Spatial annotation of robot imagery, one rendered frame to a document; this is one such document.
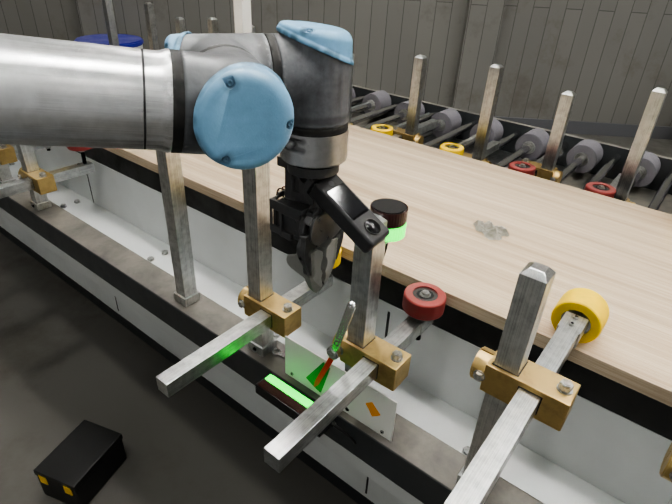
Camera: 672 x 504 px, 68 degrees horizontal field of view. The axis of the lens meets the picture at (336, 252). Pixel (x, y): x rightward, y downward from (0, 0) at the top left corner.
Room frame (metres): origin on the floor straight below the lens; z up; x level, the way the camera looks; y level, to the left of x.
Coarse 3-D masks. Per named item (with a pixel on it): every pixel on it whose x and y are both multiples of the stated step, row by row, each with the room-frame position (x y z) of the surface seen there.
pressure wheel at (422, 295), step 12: (408, 288) 0.78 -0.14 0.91; (420, 288) 0.79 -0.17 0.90; (432, 288) 0.79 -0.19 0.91; (408, 300) 0.75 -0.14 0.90; (420, 300) 0.75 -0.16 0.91; (432, 300) 0.75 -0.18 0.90; (444, 300) 0.75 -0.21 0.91; (408, 312) 0.74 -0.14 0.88; (420, 312) 0.73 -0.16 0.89; (432, 312) 0.73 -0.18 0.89; (420, 336) 0.76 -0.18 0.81
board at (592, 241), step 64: (384, 192) 1.23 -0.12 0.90; (448, 192) 1.25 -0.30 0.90; (512, 192) 1.28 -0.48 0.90; (576, 192) 1.30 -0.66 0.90; (384, 256) 0.91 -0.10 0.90; (448, 256) 0.92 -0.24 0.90; (512, 256) 0.93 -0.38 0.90; (576, 256) 0.95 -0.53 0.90; (640, 256) 0.96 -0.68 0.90; (640, 320) 0.73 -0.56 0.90; (640, 384) 0.58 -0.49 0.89
